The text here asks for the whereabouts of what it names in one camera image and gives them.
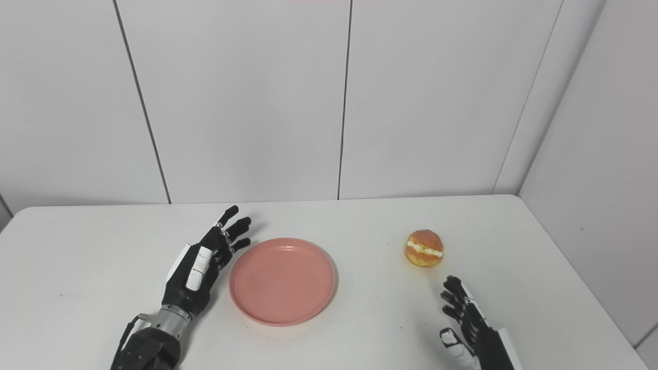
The pink round plate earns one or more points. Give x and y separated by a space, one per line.
282 281

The cream puff pastry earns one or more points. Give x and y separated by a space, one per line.
423 248

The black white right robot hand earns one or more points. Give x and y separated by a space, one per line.
488 349

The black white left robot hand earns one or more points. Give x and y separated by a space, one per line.
185 288

